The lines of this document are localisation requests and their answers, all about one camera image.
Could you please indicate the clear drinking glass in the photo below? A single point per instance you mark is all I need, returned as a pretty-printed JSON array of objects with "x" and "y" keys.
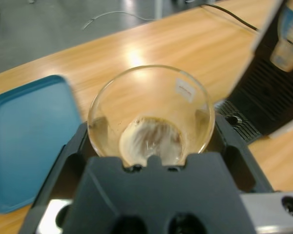
[{"x": 151, "y": 109}]

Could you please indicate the teal plastic tray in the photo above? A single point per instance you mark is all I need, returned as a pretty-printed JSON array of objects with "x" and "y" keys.
[{"x": 27, "y": 146}]

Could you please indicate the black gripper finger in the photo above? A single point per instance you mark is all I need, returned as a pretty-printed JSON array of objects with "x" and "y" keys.
[
  {"x": 63, "y": 175},
  {"x": 241, "y": 165}
]

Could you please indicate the silver drip tray grate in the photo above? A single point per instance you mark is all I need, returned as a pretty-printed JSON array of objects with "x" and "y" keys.
[{"x": 244, "y": 129}]

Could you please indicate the white capsule coffee machine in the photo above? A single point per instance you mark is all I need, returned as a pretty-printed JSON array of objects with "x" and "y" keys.
[{"x": 271, "y": 85}]

